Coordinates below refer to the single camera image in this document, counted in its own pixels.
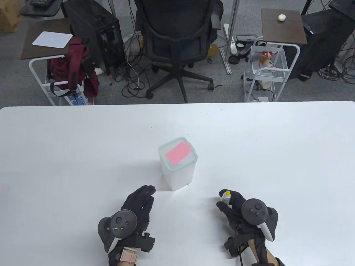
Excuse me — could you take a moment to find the person's left hand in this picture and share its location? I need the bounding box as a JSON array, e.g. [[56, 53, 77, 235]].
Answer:
[[108, 185, 156, 266]]

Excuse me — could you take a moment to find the person's right hand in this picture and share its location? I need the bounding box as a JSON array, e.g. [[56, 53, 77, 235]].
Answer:
[[216, 189, 268, 250]]

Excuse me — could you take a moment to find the clear plastic container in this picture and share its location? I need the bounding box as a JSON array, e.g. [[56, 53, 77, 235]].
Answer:
[[158, 137, 198, 191]]

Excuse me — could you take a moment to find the pink card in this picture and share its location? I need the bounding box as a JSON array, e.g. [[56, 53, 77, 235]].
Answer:
[[165, 140, 193, 167]]

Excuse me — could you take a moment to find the black and white controller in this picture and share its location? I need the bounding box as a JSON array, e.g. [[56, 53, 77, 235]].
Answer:
[[98, 210, 138, 252], [241, 198, 278, 242]]

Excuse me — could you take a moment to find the pink wristwatch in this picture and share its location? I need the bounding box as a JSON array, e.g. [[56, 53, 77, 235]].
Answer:
[[119, 248, 138, 264]]

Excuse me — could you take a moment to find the blue snack box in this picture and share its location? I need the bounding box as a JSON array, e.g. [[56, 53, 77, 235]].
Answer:
[[65, 93, 88, 106]]

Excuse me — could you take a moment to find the orange and white paper cup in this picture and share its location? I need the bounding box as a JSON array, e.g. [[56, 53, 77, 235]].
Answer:
[[259, 55, 276, 70]]

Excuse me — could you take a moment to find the dark red backpack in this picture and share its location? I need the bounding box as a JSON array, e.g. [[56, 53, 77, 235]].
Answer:
[[47, 37, 100, 98]]

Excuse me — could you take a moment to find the black office chair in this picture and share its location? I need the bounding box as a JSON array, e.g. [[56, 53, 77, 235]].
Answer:
[[133, 0, 224, 103]]

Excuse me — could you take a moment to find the black computer tower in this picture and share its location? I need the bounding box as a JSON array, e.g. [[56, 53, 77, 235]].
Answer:
[[61, 0, 127, 75]]

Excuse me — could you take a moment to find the white rectangular pad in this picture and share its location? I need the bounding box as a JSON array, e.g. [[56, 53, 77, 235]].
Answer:
[[32, 31, 73, 49]]

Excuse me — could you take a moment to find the brown top side table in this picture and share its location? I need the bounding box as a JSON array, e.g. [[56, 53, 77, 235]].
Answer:
[[261, 8, 308, 102], [21, 19, 89, 106]]

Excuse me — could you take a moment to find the large black case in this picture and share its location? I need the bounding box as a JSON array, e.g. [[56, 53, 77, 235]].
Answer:
[[283, 0, 355, 81]]

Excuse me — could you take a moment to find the brown cardboard box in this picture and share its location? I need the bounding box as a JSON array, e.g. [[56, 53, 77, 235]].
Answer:
[[0, 6, 22, 33]]

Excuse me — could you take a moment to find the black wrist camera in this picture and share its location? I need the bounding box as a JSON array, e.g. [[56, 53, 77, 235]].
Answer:
[[136, 232, 156, 252], [224, 234, 254, 257]]

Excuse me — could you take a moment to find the tangle of black cables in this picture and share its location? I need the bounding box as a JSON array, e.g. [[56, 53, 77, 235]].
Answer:
[[318, 42, 355, 83], [115, 28, 147, 99]]

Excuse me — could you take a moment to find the white wire basket cart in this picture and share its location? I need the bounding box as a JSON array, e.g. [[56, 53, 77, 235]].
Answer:
[[244, 44, 289, 102]]

